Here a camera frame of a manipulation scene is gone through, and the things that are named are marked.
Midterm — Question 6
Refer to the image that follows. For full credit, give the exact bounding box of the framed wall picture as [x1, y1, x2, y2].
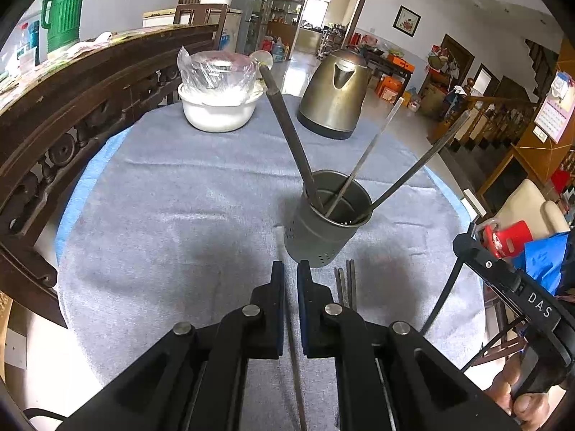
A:
[392, 6, 422, 37]

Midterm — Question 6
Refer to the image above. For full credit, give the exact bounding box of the grey metal chopstick holder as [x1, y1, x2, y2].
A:
[283, 170, 373, 269]

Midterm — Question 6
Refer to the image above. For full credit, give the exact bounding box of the wooden stair railing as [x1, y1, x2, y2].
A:
[429, 78, 540, 153]

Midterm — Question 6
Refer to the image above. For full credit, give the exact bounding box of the black cable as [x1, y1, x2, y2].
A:
[420, 251, 465, 335]

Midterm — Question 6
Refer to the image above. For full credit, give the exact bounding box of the gold electric kettle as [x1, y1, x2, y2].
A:
[297, 48, 370, 140]

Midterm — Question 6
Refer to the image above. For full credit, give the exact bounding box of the wall calendar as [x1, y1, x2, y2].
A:
[534, 71, 575, 144]

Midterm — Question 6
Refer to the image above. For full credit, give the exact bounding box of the flat orange box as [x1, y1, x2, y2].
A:
[387, 54, 415, 73]

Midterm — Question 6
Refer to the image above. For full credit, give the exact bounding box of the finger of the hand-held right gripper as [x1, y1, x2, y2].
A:
[453, 232, 524, 292]

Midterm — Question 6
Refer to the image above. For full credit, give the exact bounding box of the person's right hand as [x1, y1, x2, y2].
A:
[487, 359, 558, 431]

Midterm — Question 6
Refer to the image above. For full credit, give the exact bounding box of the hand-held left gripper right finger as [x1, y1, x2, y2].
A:
[297, 259, 522, 431]

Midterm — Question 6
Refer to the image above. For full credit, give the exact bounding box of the patterned sideboard cloth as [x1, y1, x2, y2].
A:
[0, 31, 135, 99]

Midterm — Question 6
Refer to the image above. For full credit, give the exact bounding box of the grey tablecloth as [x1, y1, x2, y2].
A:
[56, 94, 488, 431]

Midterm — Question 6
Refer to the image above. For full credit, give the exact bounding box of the white chest freezer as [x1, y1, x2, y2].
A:
[143, 6, 243, 55]

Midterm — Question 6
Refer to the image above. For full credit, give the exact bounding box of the teal label plastic bottle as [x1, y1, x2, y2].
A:
[15, 20, 41, 70]

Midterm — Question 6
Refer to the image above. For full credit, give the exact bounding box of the red plastic chair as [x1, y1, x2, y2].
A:
[480, 219, 533, 259]

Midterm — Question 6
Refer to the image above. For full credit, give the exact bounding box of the green thermos jug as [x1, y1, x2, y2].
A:
[41, 0, 84, 53]

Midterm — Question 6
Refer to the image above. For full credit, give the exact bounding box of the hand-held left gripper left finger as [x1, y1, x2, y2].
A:
[58, 260, 286, 431]

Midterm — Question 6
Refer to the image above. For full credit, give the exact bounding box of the tall orange box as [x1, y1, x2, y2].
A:
[376, 76, 405, 102]

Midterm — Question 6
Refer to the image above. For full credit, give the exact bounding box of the dark wooden carved bench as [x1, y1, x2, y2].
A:
[0, 24, 221, 328]

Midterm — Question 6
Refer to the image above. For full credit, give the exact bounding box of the blue cloth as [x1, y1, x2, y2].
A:
[512, 231, 575, 297]

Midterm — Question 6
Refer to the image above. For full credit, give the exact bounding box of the dark wooden chair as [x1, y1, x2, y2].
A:
[173, 4, 229, 52]

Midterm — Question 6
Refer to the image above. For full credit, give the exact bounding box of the beige armchair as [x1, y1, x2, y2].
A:
[494, 179, 571, 238]

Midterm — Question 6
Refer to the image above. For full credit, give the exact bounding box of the dark wooden side table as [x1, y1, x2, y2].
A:
[359, 47, 414, 86]

